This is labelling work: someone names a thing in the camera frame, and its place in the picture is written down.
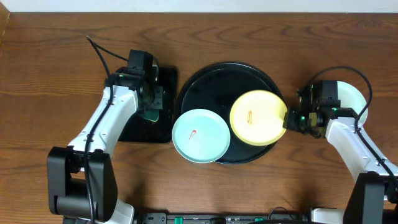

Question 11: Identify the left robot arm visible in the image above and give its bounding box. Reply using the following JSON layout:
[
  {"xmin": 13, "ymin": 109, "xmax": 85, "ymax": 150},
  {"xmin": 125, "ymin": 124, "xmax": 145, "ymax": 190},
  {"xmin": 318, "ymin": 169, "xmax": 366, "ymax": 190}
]
[{"xmin": 47, "ymin": 61, "xmax": 160, "ymax": 223}]

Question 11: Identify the rectangular black tray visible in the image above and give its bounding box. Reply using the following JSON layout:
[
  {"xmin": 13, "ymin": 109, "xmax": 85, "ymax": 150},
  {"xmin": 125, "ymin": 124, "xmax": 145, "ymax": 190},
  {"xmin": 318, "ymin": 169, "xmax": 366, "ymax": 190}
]
[{"xmin": 119, "ymin": 67, "xmax": 178, "ymax": 143}]

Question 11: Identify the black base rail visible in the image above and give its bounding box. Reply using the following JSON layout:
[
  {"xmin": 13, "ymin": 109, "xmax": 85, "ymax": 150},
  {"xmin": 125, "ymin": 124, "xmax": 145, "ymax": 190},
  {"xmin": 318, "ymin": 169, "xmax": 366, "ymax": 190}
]
[{"xmin": 62, "ymin": 211, "xmax": 312, "ymax": 224}]

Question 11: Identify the round black tray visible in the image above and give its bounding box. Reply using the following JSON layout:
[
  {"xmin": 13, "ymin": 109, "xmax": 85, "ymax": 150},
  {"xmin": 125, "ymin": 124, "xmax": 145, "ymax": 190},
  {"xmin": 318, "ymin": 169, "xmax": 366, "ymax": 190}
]
[{"xmin": 175, "ymin": 62, "xmax": 282, "ymax": 164}]

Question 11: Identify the mint plate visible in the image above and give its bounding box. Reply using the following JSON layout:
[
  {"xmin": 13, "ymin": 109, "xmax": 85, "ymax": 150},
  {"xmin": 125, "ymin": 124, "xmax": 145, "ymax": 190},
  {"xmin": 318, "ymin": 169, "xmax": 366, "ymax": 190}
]
[
  {"xmin": 172, "ymin": 109, "xmax": 231, "ymax": 164},
  {"xmin": 337, "ymin": 81, "xmax": 367, "ymax": 115}
]

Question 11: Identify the yellow plate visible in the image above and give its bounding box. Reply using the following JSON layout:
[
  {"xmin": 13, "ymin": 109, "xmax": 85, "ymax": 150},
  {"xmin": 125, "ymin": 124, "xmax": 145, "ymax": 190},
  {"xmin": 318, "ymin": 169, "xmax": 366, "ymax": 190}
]
[{"xmin": 229, "ymin": 90, "xmax": 287, "ymax": 146}]

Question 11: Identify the green yellow sponge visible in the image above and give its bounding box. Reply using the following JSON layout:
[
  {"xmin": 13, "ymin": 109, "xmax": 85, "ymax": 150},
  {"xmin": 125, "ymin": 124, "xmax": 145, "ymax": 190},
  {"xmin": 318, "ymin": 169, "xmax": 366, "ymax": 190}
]
[{"xmin": 139, "ymin": 110, "xmax": 160, "ymax": 123}]

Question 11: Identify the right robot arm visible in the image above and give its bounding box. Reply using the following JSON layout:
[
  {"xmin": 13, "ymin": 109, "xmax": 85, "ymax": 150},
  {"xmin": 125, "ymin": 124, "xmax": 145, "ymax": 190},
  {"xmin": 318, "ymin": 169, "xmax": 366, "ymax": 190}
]
[{"xmin": 284, "ymin": 85, "xmax": 397, "ymax": 223}]

